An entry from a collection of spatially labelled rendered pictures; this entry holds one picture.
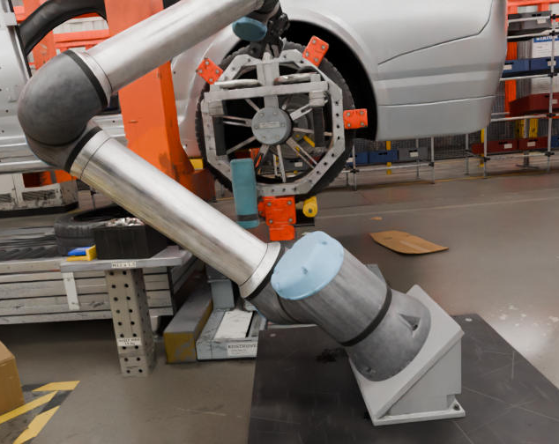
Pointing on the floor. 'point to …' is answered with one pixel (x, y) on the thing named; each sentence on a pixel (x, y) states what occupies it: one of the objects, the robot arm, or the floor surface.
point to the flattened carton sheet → (405, 242)
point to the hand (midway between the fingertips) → (274, 56)
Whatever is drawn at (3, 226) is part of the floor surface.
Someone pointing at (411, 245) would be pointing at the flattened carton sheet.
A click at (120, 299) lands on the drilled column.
